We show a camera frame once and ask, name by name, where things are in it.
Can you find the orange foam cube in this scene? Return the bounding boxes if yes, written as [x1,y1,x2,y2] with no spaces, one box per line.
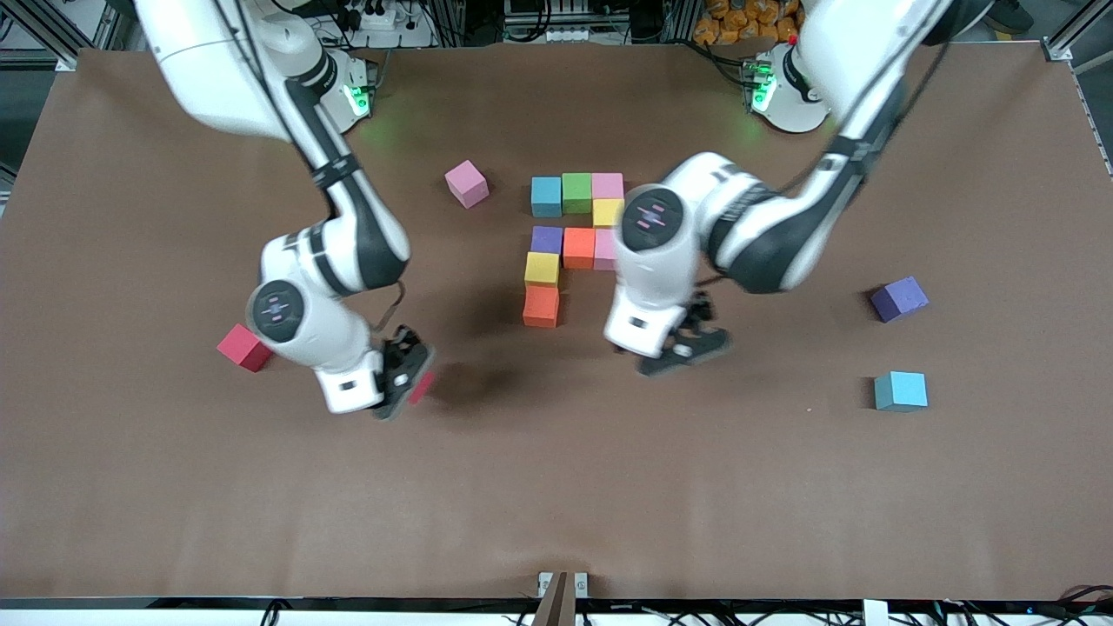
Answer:
[563,227,596,270]
[523,285,560,329]

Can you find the paper table cover sheet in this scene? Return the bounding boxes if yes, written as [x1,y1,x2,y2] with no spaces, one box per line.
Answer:
[0,43,1113,603]

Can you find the grey electronics unit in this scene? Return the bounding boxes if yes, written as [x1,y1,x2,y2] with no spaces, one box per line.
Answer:
[503,0,631,44]

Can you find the white power strip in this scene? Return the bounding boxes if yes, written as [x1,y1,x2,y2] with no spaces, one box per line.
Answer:
[346,3,403,33]

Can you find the black right camera cable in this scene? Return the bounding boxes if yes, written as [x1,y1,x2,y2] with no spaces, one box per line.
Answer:
[372,278,407,331]

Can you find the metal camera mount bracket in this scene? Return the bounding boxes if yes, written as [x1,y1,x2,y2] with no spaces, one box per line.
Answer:
[532,571,590,626]

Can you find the red and black cable bundle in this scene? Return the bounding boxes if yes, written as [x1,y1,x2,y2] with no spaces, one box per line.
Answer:
[1056,584,1113,609]

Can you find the aluminium frame profile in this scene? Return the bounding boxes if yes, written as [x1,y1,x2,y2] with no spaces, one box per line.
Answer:
[1043,0,1113,63]
[0,0,131,70]

